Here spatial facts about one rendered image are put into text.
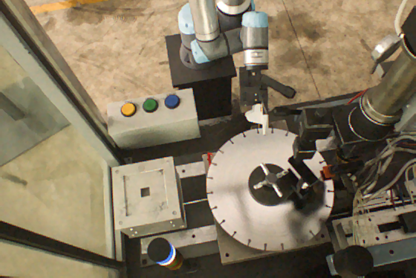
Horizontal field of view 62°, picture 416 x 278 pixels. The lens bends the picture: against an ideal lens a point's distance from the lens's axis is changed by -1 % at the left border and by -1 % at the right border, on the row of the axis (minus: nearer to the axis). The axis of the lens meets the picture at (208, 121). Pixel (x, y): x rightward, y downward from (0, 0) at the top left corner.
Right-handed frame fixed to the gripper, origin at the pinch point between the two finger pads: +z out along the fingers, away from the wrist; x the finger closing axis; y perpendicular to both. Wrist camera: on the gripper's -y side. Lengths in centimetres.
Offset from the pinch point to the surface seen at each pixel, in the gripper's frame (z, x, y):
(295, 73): -22, -119, -31
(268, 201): 15.2, 18.2, 0.9
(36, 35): -25, 37, 48
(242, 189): 13.0, 15.7, 7.3
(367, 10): -66, -148, -87
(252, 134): -0.5, 7.2, 3.9
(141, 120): -4.4, -1.0, 37.6
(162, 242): 15, 42, 23
